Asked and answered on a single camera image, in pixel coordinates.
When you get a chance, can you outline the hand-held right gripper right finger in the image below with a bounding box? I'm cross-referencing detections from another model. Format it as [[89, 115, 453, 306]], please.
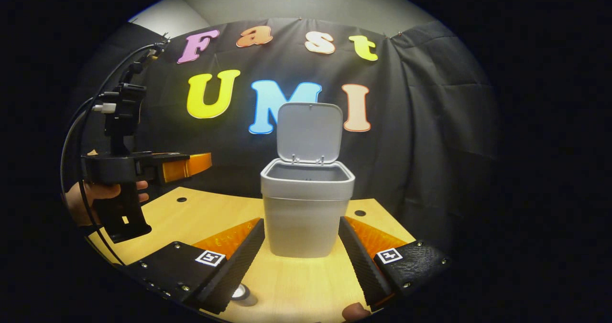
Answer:
[[338, 216, 452, 310]]

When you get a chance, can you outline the wooden desktop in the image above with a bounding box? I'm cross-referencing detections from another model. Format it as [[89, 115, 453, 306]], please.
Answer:
[[86, 187, 416, 323]]

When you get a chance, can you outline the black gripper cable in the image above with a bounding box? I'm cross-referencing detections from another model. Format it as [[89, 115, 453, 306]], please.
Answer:
[[76, 43, 161, 266], [60, 104, 107, 204]]

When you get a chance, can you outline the silver blue pop can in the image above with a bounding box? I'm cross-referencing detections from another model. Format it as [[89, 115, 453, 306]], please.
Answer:
[[231, 283, 252, 303]]

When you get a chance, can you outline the white desktop garbage bin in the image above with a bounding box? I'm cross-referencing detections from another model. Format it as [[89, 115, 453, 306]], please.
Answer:
[[260, 102, 356, 258]]

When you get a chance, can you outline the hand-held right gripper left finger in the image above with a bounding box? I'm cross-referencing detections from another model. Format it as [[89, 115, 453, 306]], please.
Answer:
[[125, 218, 266, 315]]

